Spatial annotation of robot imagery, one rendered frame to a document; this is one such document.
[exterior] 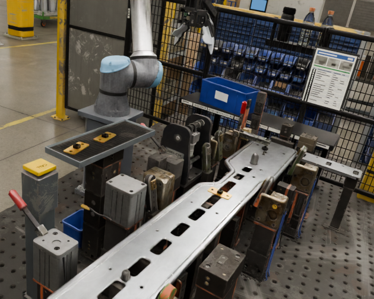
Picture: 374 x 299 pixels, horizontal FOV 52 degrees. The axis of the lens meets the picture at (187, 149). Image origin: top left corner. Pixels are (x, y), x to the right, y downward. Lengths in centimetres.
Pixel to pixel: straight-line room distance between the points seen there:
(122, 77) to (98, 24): 252
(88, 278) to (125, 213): 23
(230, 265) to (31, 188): 55
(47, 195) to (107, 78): 66
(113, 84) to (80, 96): 279
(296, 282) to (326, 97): 105
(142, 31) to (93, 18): 246
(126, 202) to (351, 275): 100
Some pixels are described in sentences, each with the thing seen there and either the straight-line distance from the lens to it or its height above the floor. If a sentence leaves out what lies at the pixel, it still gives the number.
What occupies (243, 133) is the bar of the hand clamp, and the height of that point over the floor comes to 107.
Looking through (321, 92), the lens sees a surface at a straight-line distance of 219.
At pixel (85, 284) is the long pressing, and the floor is 100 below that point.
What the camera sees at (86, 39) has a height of 95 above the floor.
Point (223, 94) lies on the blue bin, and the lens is 215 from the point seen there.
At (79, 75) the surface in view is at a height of 56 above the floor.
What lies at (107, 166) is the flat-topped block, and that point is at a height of 109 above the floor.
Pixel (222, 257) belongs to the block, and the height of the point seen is 103.
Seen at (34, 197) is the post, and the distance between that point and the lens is 108.
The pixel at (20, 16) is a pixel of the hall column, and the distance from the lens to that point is 897.
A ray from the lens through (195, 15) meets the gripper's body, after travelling 131.
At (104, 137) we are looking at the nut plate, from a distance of 125.
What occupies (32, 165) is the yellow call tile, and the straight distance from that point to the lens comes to 108.
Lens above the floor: 166
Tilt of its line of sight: 24 degrees down
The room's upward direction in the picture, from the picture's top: 10 degrees clockwise
